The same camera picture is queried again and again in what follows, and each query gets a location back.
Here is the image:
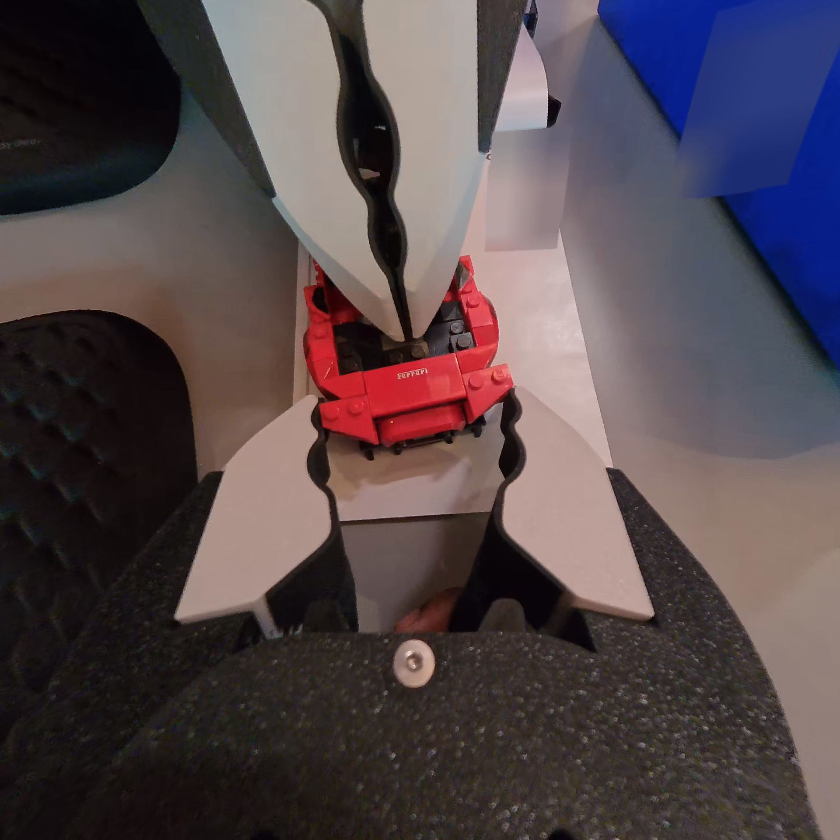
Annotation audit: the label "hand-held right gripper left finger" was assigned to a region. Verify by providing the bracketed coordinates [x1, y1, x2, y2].
[174, 394, 351, 631]

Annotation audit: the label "lego instruction booklet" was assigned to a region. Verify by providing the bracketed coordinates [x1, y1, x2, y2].
[290, 24, 613, 526]

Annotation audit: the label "blue plastic bin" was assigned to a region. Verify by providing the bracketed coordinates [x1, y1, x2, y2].
[596, 0, 840, 371]

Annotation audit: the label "black quilted chair seat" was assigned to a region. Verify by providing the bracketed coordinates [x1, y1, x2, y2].
[0, 309, 199, 739]
[0, 0, 183, 219]

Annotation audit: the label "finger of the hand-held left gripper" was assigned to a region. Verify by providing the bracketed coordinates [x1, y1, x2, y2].
[363, 0, 487, 312]
[201, 0, 410, 340]

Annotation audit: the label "red and black lego car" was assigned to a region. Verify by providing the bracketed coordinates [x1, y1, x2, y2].
[304, 255, 515, 459]

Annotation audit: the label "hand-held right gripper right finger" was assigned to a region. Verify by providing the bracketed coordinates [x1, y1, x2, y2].
[486, 386, 656, 631]

